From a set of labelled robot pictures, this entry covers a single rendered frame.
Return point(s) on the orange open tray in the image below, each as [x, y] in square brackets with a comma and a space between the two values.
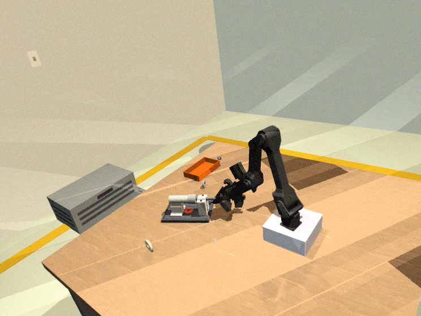
[201, 169]

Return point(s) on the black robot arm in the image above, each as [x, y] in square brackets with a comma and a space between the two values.
[285, 197]

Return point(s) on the white ring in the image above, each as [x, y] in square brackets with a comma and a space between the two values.
[148, 245]

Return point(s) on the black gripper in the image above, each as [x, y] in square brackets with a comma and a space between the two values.
[226, 193]

